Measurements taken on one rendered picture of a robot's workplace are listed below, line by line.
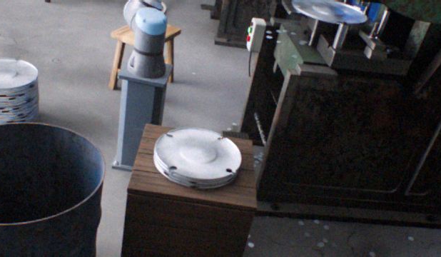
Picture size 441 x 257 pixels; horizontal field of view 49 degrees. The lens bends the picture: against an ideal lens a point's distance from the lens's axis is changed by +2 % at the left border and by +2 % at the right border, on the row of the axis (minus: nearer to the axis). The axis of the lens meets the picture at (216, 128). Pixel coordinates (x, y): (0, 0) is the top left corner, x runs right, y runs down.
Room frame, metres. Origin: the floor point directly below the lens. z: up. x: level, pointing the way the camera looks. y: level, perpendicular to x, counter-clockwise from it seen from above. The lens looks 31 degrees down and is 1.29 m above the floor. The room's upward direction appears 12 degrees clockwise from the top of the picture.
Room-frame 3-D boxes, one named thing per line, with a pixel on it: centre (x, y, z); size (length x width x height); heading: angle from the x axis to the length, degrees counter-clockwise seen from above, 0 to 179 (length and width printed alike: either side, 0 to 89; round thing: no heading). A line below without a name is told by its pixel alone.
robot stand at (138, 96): (1.71, 0.32, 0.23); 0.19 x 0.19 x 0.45; 1
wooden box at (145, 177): (1.30, 0.04, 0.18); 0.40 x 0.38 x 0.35; 95
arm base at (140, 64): (1.71, 0.32, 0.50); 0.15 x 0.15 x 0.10
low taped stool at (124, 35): (2.42, 0.47, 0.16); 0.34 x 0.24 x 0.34; 163
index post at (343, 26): (1.68, -0.37, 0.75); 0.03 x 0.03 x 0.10; 12
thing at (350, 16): (1.85, -0.33, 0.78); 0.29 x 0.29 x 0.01
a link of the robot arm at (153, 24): (1.72, 0.32, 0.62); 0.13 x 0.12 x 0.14; 29
